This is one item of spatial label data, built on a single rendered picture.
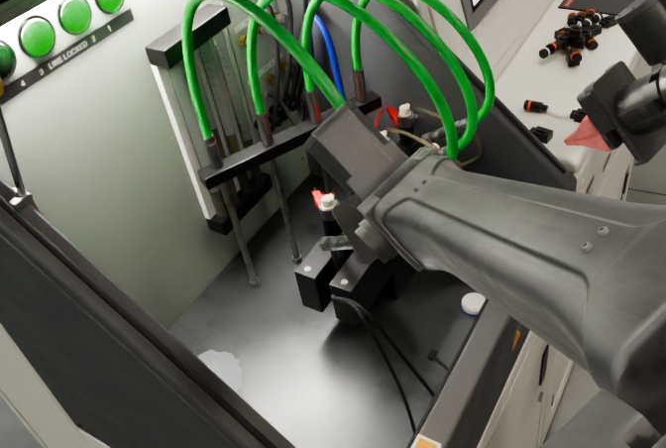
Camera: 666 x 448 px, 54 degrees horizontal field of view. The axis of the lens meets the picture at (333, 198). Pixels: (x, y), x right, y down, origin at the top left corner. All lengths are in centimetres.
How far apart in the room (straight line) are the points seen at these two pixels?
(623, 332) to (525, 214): 10
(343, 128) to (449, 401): 45
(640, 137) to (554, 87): 59
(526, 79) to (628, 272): 119
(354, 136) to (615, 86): 34
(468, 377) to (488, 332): 8
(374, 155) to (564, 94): 84
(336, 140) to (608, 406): 39
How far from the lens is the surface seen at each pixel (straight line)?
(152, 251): 110
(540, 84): 136
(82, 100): 94
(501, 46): 140
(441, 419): 86
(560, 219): 24
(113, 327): 70
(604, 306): 18
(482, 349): 92
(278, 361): 109
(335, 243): 83
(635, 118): 75
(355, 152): 53
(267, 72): 122
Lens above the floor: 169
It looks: 40 degrees down
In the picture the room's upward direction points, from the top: 10 degrees counter-clockwise
